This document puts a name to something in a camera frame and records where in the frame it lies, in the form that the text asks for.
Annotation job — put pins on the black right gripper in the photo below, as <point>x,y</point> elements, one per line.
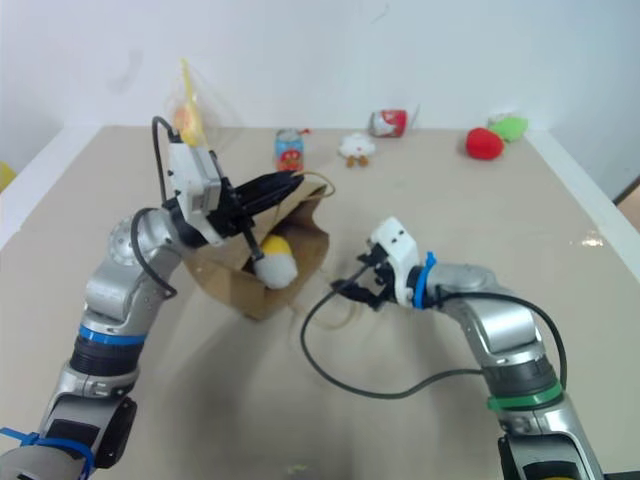
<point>384,280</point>

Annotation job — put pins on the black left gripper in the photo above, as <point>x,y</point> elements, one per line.
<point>227,215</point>

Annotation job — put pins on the brown paper bag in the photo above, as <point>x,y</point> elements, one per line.
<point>300,235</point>

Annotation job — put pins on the yellow white plush toy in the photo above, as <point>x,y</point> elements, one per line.
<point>276,262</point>

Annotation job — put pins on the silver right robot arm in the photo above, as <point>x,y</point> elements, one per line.
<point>500,320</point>

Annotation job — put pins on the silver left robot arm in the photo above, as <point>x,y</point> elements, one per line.
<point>120,290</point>

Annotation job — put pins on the yellow plastic bag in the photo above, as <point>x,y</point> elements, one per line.
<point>187,120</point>

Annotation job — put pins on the blue drink can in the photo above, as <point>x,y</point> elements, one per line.
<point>290,150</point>

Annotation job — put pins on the small white chicken toy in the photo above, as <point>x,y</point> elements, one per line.
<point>357,146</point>

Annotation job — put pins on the red drink can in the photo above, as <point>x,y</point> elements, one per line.
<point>389,122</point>

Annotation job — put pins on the red plush ball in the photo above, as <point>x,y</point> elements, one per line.
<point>484,144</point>

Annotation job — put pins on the green plush toy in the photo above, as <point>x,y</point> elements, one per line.
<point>511,127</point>

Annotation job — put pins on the yellow object at table edge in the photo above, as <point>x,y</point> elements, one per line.
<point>5,177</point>

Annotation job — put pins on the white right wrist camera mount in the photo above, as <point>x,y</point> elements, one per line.
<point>397,245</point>

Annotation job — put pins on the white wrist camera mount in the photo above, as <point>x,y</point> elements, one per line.
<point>397,245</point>
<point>189,172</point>

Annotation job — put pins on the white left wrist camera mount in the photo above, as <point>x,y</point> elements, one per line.
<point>189,172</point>

